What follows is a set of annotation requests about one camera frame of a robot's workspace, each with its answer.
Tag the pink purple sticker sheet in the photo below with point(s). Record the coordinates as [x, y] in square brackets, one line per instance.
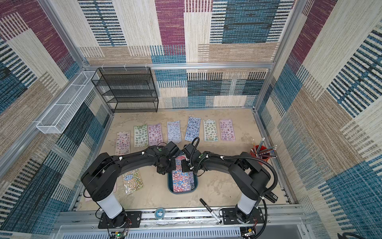
[155, 134]

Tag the light blue sticker sheet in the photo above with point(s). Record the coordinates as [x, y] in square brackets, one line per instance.
[174, 131]

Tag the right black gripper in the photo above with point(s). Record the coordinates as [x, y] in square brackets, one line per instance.
[186, 166]

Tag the black marker pen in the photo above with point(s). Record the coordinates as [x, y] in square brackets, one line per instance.
[217, 218]

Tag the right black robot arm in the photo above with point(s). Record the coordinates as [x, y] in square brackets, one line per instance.
[254, 177]

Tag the black wire mesh shelf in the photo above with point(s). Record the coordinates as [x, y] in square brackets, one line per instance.
[127, 89]

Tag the white green frog sticker sheet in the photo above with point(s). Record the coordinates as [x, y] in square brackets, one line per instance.
[210, 130]

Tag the teal plastic storage box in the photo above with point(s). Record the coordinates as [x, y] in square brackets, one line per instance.
[170, 183]

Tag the white cable duct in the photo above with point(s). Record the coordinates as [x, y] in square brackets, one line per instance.
[196, 233]

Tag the white wire mesh basket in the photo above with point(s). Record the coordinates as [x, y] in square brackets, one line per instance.
[56, 120]

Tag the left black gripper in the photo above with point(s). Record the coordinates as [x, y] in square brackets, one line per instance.
[174, 164]

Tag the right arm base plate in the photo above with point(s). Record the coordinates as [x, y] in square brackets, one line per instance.
[230, 216]

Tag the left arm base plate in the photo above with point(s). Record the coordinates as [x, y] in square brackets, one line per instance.
[132, 219]

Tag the pink pastel sticker sheet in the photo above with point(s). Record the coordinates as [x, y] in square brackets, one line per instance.
[122, 143]

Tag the lilac character sticker sheet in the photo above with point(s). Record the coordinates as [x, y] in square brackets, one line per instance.
[227, 130]

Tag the blue tape roll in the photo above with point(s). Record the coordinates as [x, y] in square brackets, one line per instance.
[159, 213]

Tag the red pencil cup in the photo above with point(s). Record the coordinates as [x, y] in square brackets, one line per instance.
[262, 152]

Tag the pink calculator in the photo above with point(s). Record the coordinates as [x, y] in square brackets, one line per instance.
[88, 198]

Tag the red blue sticker sheet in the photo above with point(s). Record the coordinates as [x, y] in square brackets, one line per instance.
[182, 182]

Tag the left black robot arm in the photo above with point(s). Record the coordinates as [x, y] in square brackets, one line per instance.
[100, 177]

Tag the penguin sticker sheet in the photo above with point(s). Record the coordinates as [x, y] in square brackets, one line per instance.
[193, 128]

